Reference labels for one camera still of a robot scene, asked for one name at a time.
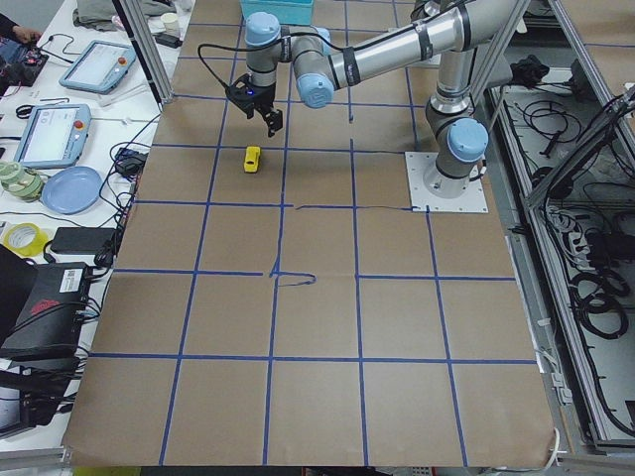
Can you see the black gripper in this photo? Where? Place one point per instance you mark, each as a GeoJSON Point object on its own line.
{"type": "Point", "coordinates": [264, 98]}

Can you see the yellow beetle toy car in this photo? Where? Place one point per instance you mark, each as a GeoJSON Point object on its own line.
{"type": "Point", "coordinates": [251, 160]}

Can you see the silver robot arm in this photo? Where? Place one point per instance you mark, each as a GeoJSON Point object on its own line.
{"type": "Point", "coordinates": [321, 69]}

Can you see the teal plastic storage bin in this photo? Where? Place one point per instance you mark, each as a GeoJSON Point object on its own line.
{"type": "Point", "coordinates": [292, 12]}

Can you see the white paper cup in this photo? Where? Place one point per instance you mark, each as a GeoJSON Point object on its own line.
{"type": "Point", "coordinates": [171, 24]}

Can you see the upper teach pendant tablet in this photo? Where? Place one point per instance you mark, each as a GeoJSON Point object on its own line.
{"type": "Point", "coordinates": [100, 67]}

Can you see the teach pendant tablet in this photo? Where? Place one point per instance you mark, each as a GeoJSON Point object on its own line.
{"type": "Point", "coordinates": [54, 136]}
{"type": "Point", "coordinates": [100, 67]}

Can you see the blue plastic plate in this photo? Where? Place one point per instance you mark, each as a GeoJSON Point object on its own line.
{"type": "Point", "coordinates": [72, 190]}

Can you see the lower teach pendant tablet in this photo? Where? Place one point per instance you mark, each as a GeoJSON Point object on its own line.
{"type": "Point", "coordinates": [54, 136]}

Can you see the black power adapter brick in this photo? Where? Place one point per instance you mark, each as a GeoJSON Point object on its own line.
{"type": "Point", "coordinates": [81, 240]}

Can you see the green tape roll stack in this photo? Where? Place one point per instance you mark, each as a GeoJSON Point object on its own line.
{"type": "Point", "coordinates": [21, 182]}

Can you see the yellow tape roll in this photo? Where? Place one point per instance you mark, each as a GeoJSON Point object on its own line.
{"type": "Point", "coordinates": [25, 239]}

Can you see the black computer box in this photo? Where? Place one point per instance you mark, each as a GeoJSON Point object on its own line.
{"type": "Point", "coordinates": [40, 306]}

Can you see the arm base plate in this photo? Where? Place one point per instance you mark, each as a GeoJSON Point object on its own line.
{"type": "Point", "coordinates": [430, 191]}

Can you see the aluminium frame post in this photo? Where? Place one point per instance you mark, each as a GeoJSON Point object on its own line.
{"type": "Point", "coordinates": [136, 26]}

